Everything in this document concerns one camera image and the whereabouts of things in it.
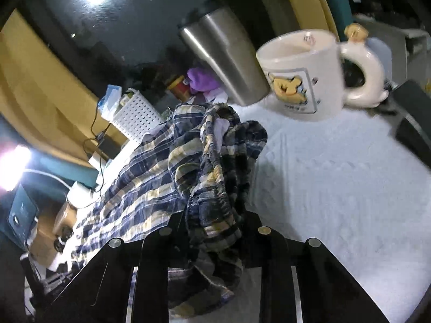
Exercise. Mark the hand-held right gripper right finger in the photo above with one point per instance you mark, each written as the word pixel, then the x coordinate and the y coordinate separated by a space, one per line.
pixel 252 235

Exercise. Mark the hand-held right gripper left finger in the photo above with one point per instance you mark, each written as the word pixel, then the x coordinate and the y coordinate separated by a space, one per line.
pixel 173 230

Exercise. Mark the plaid pants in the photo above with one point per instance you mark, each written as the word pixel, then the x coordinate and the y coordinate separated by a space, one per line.
pixel 141 181

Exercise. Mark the white power strip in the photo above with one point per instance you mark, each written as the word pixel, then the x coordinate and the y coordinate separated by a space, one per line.
pixel 107 170

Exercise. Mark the white charger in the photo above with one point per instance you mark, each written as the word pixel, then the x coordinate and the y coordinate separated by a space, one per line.
pixel 96 160

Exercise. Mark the black power adapter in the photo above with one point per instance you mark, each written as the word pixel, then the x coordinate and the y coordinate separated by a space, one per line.
pixel 109 146

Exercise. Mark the brown lunch box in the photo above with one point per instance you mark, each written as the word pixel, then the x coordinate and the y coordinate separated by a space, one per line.
pixel 65 215

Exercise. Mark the white plastic basket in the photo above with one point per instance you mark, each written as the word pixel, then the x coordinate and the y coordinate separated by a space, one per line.
pixel 138 114

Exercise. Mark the teal curtain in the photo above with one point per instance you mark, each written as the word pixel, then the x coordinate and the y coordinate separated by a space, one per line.
pixel 64 171
pixel 336 3

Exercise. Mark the cardboard box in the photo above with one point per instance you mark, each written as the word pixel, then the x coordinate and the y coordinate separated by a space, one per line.
pixel 43 242

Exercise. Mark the red can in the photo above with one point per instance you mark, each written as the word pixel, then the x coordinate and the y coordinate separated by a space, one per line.
pixel 180 89

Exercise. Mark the blue face mask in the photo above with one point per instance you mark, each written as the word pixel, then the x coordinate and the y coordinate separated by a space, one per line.
pixel 109 101

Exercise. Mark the tablet with teal screen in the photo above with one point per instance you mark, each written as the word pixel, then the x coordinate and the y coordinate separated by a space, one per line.
pixel 22 212

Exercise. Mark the purple cloth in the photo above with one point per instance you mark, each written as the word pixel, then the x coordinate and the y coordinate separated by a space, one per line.
pixel 200 79

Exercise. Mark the white cartoon mug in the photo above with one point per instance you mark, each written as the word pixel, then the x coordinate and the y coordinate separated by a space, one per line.
pixel 303 74

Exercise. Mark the white desk lamp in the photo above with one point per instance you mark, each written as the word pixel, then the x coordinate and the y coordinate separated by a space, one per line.
pixel 13 166

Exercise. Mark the steel tumbler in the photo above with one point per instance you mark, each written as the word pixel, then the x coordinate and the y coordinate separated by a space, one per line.
pixel 225 57

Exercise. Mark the large black smartphone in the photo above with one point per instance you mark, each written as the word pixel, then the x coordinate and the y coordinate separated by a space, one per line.
pixel 416 138

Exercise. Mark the yellow curtain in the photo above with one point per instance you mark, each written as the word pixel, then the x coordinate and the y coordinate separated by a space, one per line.
pixel 303 0
pixel 43 91

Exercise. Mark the small black smartphone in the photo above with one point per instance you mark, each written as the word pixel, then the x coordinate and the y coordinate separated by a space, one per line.
pixel 412 96

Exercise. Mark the white desk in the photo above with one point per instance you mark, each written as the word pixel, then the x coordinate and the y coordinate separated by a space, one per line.
pixel 414 37

